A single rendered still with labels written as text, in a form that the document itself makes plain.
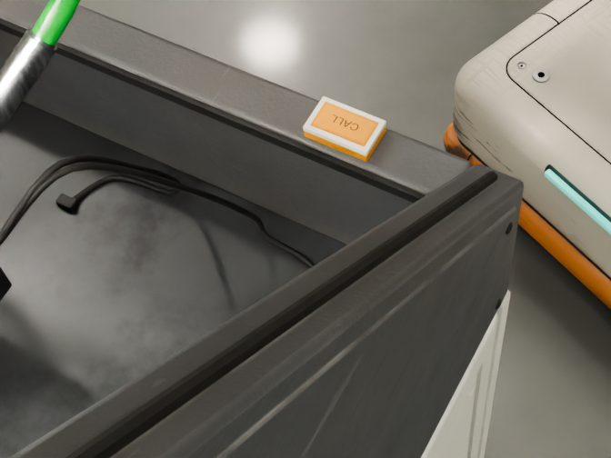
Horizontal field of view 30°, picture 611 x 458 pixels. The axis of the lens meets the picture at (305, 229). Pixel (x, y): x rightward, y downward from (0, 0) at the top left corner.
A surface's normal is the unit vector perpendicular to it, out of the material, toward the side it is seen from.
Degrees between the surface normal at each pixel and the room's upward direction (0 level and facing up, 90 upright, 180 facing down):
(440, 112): 0
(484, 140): 90
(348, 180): 90
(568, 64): 0
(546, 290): 0
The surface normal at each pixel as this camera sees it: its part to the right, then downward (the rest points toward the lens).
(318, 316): 0.27, -0.89
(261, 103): -0.08, -0.51
